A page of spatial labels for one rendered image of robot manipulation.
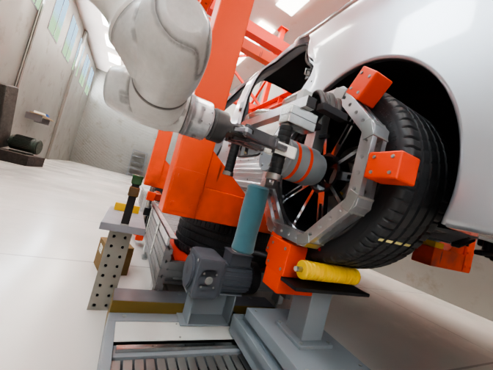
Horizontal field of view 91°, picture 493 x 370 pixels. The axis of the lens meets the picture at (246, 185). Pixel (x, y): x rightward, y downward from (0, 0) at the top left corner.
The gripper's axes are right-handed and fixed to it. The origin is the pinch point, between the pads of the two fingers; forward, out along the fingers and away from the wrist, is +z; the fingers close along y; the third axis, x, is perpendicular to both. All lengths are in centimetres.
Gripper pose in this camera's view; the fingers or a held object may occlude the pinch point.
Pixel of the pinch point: (280, 150)
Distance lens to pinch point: 66.0
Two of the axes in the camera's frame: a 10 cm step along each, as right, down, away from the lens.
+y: 4.2, 0.7, -9.0
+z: 8.7, 2.5, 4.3
